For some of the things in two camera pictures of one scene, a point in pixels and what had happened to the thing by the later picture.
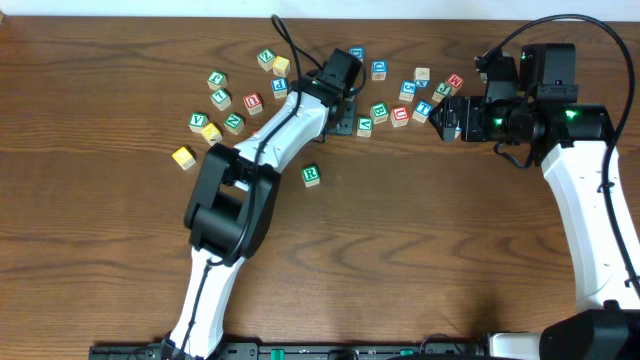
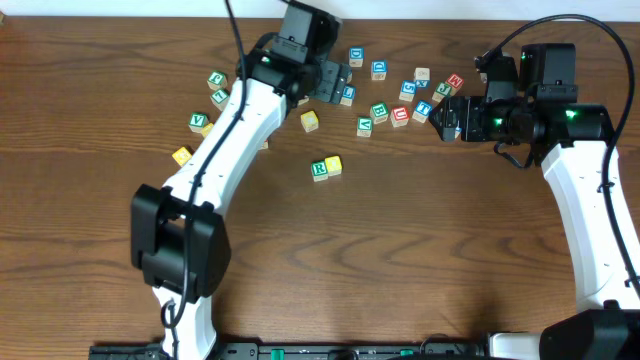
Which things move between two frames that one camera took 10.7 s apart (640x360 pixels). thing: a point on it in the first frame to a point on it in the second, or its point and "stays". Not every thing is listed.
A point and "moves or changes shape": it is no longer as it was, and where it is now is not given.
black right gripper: x=477 y=108 stays
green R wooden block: x=311 y=175 moves or changes shape
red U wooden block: x=399 y=116 stays
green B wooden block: x=379 y=112 stays
